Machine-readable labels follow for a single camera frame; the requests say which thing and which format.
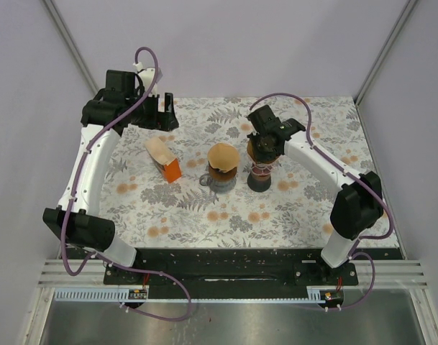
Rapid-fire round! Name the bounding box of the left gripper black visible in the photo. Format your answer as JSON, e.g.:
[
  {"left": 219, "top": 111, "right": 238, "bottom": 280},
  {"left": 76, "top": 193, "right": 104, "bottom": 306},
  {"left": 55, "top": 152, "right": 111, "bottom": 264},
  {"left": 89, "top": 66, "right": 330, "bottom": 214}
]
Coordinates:
[{"left": 126, "top": 88, "right": 179, "bottom": 132}]

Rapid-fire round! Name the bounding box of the coffee paper filter box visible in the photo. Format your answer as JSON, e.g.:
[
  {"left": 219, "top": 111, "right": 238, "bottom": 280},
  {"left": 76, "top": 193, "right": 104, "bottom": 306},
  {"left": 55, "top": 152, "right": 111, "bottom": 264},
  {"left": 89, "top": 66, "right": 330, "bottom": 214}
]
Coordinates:
[{"left": 145, "top": 137, "right": 182, "bottom": 183}]

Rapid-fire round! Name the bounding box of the dark mug red rim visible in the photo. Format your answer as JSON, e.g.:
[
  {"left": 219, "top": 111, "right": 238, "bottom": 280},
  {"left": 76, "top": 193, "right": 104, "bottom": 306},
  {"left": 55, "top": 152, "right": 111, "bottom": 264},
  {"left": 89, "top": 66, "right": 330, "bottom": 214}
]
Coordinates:
[{"left": 247, "top": 168, "right": 271, "bottom": 193}]

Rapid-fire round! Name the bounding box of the brown paper coffee filter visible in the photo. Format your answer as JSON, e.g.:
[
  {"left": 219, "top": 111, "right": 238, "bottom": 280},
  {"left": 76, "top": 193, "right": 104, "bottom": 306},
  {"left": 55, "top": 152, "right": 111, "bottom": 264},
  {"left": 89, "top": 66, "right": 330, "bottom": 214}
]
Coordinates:
[{"left": 207, "top": 143, "right": 240, "bottom": 173}]

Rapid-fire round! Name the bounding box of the wooden dripper ring holder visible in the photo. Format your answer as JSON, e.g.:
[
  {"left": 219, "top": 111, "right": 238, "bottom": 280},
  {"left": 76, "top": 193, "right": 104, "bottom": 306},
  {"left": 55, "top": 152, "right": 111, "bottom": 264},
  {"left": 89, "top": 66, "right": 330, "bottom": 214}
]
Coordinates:
[{"left": 209, "top": 165, "right": 237, "bottom": 182}]

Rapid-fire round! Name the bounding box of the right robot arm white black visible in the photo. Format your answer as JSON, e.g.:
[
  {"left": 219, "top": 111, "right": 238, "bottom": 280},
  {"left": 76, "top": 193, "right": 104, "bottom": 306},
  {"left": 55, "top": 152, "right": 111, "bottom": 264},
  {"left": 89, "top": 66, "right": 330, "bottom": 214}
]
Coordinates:
[{"left": 247, "top": 105, "right": 383, "bottom": 285}]

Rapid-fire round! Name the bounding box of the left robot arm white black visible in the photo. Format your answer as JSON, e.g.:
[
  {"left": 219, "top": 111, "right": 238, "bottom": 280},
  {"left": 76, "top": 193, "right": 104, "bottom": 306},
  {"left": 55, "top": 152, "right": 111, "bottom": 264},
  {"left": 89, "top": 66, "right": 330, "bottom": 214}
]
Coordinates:
[{"left": 42, "top": 64, "right": 179, "bottom": 284}]

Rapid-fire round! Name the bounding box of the glass coffee server carafe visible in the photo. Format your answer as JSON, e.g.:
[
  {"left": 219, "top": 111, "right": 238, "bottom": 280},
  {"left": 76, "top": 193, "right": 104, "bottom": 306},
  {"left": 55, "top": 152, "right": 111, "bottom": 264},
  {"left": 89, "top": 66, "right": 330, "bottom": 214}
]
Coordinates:
[{"left": 199, "top": 173, "right": 237, "bottom": 194}]

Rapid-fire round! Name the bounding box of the floral pattern table mat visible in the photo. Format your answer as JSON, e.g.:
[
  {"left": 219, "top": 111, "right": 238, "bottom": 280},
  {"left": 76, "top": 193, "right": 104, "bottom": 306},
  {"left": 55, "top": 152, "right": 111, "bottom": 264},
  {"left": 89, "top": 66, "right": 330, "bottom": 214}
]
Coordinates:
[{"left": 75, "top": 96, "right": 401, "bottom": 249}]

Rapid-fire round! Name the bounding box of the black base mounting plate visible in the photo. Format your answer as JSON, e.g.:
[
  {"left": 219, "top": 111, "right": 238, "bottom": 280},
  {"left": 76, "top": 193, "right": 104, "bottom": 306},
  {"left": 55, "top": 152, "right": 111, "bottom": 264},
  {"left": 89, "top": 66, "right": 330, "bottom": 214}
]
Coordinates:
[{"left": 103, "top": 247, "right": 400, "bottom": 287}]

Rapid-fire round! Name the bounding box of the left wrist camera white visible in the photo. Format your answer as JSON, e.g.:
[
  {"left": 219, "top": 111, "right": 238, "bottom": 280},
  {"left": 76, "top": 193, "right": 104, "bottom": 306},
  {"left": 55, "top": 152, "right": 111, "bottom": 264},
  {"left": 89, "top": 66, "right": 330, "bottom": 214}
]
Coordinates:
[{"left": 133, "top": 62, "right": 163, "bottom": 97}]

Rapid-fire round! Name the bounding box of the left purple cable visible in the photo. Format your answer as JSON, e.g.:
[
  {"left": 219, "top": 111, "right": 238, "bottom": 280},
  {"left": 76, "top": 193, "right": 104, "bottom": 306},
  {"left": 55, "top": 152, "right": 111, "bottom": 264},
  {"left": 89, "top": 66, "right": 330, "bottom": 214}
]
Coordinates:
[{"left": 60, "top": 46, "right": 193, "bottom": 321}]

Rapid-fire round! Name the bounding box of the aluminium rail frame front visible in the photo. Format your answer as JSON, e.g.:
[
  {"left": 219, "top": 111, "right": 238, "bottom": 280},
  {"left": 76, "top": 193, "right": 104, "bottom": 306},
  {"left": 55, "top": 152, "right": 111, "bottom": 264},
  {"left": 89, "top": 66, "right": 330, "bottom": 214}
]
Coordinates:
[{"left": 38, "top": 259, "right": 428, "bottom": 289}]

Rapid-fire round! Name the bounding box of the white slotted cable duct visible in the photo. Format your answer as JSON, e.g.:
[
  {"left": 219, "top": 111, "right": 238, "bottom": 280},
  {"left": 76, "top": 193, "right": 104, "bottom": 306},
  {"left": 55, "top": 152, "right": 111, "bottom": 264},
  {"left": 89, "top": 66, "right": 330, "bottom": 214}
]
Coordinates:
[{"left": 54, "top": 287, "right": 329, "bottom": 305}]

